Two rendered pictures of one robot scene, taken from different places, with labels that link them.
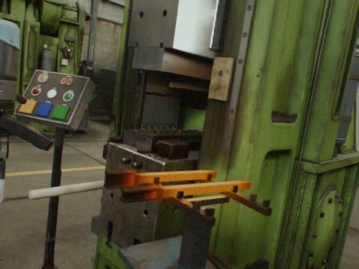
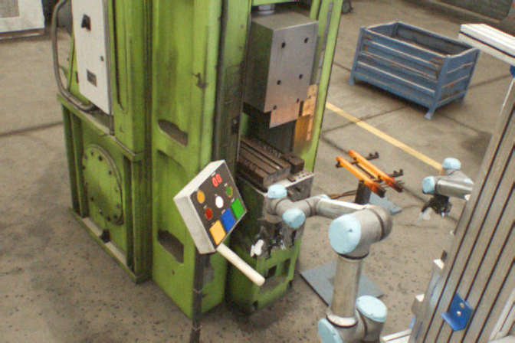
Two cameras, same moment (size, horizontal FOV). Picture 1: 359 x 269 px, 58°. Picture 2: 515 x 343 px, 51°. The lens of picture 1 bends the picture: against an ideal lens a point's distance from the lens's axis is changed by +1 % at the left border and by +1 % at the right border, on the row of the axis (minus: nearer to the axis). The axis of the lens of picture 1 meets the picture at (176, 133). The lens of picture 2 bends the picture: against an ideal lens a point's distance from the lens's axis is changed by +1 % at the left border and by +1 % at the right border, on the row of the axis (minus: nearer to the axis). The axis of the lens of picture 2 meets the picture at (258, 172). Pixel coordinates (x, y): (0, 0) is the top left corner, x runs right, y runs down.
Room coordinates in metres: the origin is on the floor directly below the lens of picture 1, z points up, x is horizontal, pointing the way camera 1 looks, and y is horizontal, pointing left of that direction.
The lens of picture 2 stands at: (1.43, 2.58, 2.46)
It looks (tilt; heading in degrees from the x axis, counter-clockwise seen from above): 32 degrees down; 272
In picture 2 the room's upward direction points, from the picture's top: 7 degrees clockwise
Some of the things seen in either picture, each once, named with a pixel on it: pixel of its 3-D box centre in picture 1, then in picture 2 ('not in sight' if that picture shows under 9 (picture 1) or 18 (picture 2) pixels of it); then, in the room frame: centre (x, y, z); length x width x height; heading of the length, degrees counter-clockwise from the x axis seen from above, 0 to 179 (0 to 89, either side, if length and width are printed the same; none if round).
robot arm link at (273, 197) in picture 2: not in sight; (276, 200); (1.42, 0.80, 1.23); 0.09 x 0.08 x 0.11; 127
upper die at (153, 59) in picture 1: (179, 65); (257, 99); (1.58, 0.03, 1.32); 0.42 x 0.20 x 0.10; 138
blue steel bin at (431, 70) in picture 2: not in sight; (411, 64); (0.01, -3.67, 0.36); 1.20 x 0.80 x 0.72; 139
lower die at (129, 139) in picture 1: (169, 138); (250, 158); (1.58, 0.03, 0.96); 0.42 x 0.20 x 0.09; 138
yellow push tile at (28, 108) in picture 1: (28, 106); (217, 232); (1.65, 0.78, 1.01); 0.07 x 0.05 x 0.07; 73
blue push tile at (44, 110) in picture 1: (44, 109); (227, 220); (1.62, 0.68, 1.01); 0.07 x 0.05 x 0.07; 73
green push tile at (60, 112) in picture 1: (60, 112); (236, 208); (1.59, 0.59, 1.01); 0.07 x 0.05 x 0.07; 73
